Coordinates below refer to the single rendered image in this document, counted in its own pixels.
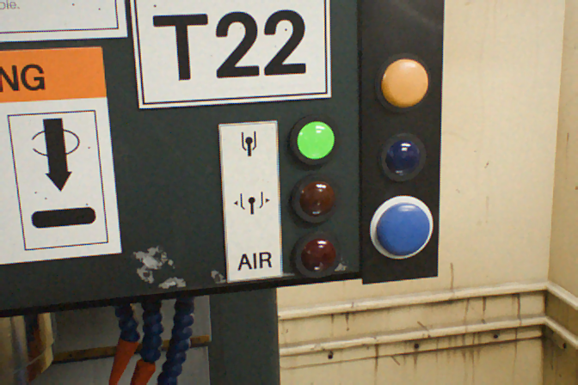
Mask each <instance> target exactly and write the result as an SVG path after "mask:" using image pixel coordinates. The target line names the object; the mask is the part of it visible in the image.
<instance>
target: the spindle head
mask: <svg viewBox="0 0 578 385"><path fill-rule="evenodd" d="M124 4H125V15H126V34H127V37H119V38H110V37H99V38H78V39H58V40H18V41H0V51H11V52H14V51H15V50H17V51H34V50H54V49H73V48H92V47H101V54H102V62H103V63H104V73H105V83H106V91H107V102H108V119H109V129H110V139H111V149H112V158H113V168H114V185H115V195H116V205H117V214H118V224H119V233H120V253H115V254H97V255H88V256H78V257H70V258H59V259H50V260H32V261H23V262H13V263H3V264H0V318H4V317H12V316H20V315H37V314H44V313H54V312H62V311H70V310H79V309H94V308H103V307H105V306H112V305H120V304H128V303H144V302H152V301H161V300H169V299H177V298H185V297H195V296H210V295H217V294H227V293H235V292H243V291H252V290H267V289H276V288H284V287H292V286H300V285H309V284H324V283H333V282H341V281H349V280H357V279H361V165H360V0H329V19H330V42H329V72H330V97H324V98H310V99H295V100H280V101H252V102H238V103H223V104H208V105H194V106H179V107H150V108H139V98H138V77H137V66H136V55H135V45H134V44H133V32H132V12H131V1H130V0H124ZM310 114H321V115H324V116H326V117H328V118H330V119H331V120H333V122H335V123H336V124H337V127H338V129H339V131H340V134H341V143H340V147H339V149H338V150H337V152H336V154H335V155H333V156H332V157H331V158H330V159H329V160H328V161H326V162H324V163H323V164H321V165H316V166H311V165H307V164H305V162H302V161H300V160H299V159H298V158H297V157H296V156H295V155H294V154H293V153H292V150H291V147H290V143H289V139H290V133H291V131H292V128H293V127H294V126H295V123H296V122H297V121H299V120H300V119H302V118H303V117H304V116H306V115H310ZM263 121H277V137H278V161H279V187H280V235H281V260H282V276H281V277H272V278H256V279H255V280H248V281H239V282H231V283H228V272H227V256H226V239H225V224H224V209H223V194H222V178H221V161H220V146H219V130H218V125H222V124H236V123H249V122H263ZM310 174H325V175H327V176H328V177H330V178H331V179H332V180H333V181H335V182H336V183H337V184H338V186H339V188H340V189H341V205H340V207H339V209H338V211H337V212H336V214H334V215H333V216H332V217H331V218H329V219H327V220H326V221H323V222H320V223H310V222H307V221H305V220H304V219H302V218H301V217H300V216H299V215H297V214H296V213H295V211H294V210H293V208H292V200H291V198H292V190H293V188H294V187H295V185H296V184H297V183H298V182H299V181H301V180H302V179H303V178H304V177H305V176H307V175H310ZM314 230H324V231H327V232H329V233H330V234H332V235H333V236H335V237H336V238H337V239H338V242H339V243H340V244H341V250H342V257H341V262H340V264H339V265H338V267H337V268H336V269H335V270H334V271H332V273H330V274H328V275H327V276H324V277H321V278H311V277H308V276H306V275H304V274H303V273H302V272H301V271H300V270H299V269H298V268H297V267H296V266H295V264H294V261H293V249H294V247H295V245H296V243H297V242H298V240H299V239H300V238H301V237H302V236H303V235H305V234H307V233H309V232H311V231H314Z"/></svg>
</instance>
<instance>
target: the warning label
mask: <svg viewBox="0 0 578 385"><path fill-rule="evenodd" d="M115 253H120V233H119V224H118V214H117V205H116V195H115V185H114V168H113V158H112V149H111V139H110V129H109V119H108V102H107V91H106V83H105V73H104V63H103V62H102V54H101V47H92V48H73V49H54V50H34V51H17V50H15V51H14V52H11V51H0V264H3V263H13V262H23V261H32V260H50V259H59V258H70V257H78V256H88V255H97V254H115Z"/></svg>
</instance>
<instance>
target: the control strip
mask: <svg viewBox="0 0 578 385"><path fill-rule="evenodd" d="M443 25H444V0H360V165H361V283H362V285H365V284H381V283H389V282H397V281H406V280H414V279H422V278H437V277H438V276H439V234H440V152H441V109H442V67H443ZM400 59H410V60H414V61H416V62H417V63H418V64H420V65H421V67H422V69H423V70H424V71H425V73H426V75H427V79H428V85H427V89H426V92H425V94H424V95H423V96H422V99H421V100H420V101H419V102H418V103H416V104H415V105H414V106H412V107H395V106H393V105H391V104H390V103H389V102H388V101H387V100H386V99H385V98H384V96H383V93H382V89H381V80H382V76H383V74H384V72H385V70H386V69H387V68H388V67H389V66H390V65H391V64H393V63H394V62H395V61H397V60H400ZM311 122H323V123H324V124H326V125H327V127H328V128H329V129H330V130H331V131H332V133H333V136H335V143H334V144H333V146H332V148H331V150H330V151H329V153H328V154H327V155H325V156H323V157H320V158H309V157H308V156H306V155H304V154H303V153H302V152H301V150H300V148H299V146H298V136H299V134H300V132H301V131H302V130H303V128H305V127H306V125H308V124H309V123H311ZM402 140H408V141H411V142H413V143H414V144H415V145H416V146H417V147H418V149H419V151H420V156H421V157H420V161H419V164H418V167H417V168H416V169H415V171H414V172H412V173H411V174H407V175H395V174H393V173H392V172H391V171H390V170H389V169H388V168H387V166H386V160H385V158H386V153H387V151H388V149H389V148H390V147H391V146H392V145H393V144H394V143H395V142H397V141H402ZM289 143H290V147H291V150H292V153H293V154H294V155H295V156H296V157H297V158H298V159H299V160H300V161H302V162H305V164H307V165H311V166H316V165H321V164H323V163H324V162H326V161H328V160H329V159H330V158H331V157H332V156H333V155H335V154H336V152H337V150H338V149H339V147H340V143H341V134H340V131H339V129H338V127H337V124H336V123H335V122H333V120H331V119H330V118H328V117H326V116H324V115H321V114H310V115H306V116H304V117H303V118H302V119H300V120H299V121H297V122H296V123H295V126H294V127H293V128H292V131H291V133H290V139H289ZM316 181H321V182H324V183H326V184H328V185H329V186H330V187H331V188H332V190H333V192H334V194H335V201H334V205H333V207H332V208H331V210H330V211H329V212H328V213H327V214H325V215H323V216H320V217H311V216H309V215H307V214H306V213H305V212H304V211H303V210H302V208H301V206H300V194H301V192H302V191H303V189H304V188H305V187H306V186H307V185H309V184H310V183H312V182H316ZM291 200H292V208H293V210H294V211H295V213H296V214H297V215H299V216H300V217H301V218H302V219H304V220H305V221H307V222H310V223H320V222H323V221H326V220H327V219H329V218H331V217H332V216H333V215H334V214H336V212H337V211H338V209H339V207H340V205H341V189H340V188H339V186H338V184H337V183H336V182H335V181H333V180H332V179H331V178H330V177H328V176H327V175H325V174H310V175H307V176H305V177H304V178H303V179H302V180H301V181H299V182H298V183H297V184H296V185H295V187H294V188H293V190H292V198H291ZM400 203H411V204H413V205H417V206H418V207H420V208H421V209H422V210H423V211H424V212H425V213H426V214H427V217H428V220H429V223H430V230H429V235H428V237H427V241H426V242H425V244H424V245H423V246H422V247H421V248H420V249H419V250H418V251H416V252H415V253H413V254H410V255H405V256H398V255H394V254H390V253H389V252H387V251H386V250H385V249H384V248H383V247H382V246H381V244H380V243H379V241H378V236H377V226H378V220H379V219H380V217H381V216H382V214H383V213H384V212H385V211H386V210H387V209H388V208H390V207H391V206H393V205H396V204H400ZM316 238H323V239H326V240H328V241H329V242H330V243H331V244H332V245H333V247H334V248H335V251H336V258H335V262H333V264H332V265H331V267H329V268H328V269H327V270H325V271H323V272H312V271H309V270H308V269H306V267H305V266H304V265H303V262H302V259H301V255H302V251H303V249H304V247H305V246H306V245H307V244H308V243H309V242H310V241H311V240H313V239H316ZM341 257H342V250H341V244H340V243H339V242H338V239H337V238H336V237H335V236H333V235H332V234H330V233H329V232H327V231H324V230H314V231H311V232H309V233H307V234H305V235H303V236H302V237H301V238H300V239H299V240H298V242H297V243H296V245H295V247H294V249H293V261H294V264H295V266H296V267H297V268H298V269H299V270H300V271H301V272H302V273H303V274H304V275H306V276H308V277H311V278H321V277H324V276H327V275H328V274H330V273H332V271H334V270H335V269H336V268H337V267H338V265H339V264H340V262H341Z"/></svg>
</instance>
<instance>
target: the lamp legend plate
mask: <svg viewBox="0 0 578 385"><path fill-rule="evenodd" d="M218 130H219V146H220V161H221V178H222V194H223V209H224V224H225V239H226V256H227V272H228V283H231V282H239V281H248V280H255V279H256V278H272V277H281V276H282V260H281V235H280V187H279V161H278V137H277V121H263V122H249V123H236V124H222V125H218Z"/></svg>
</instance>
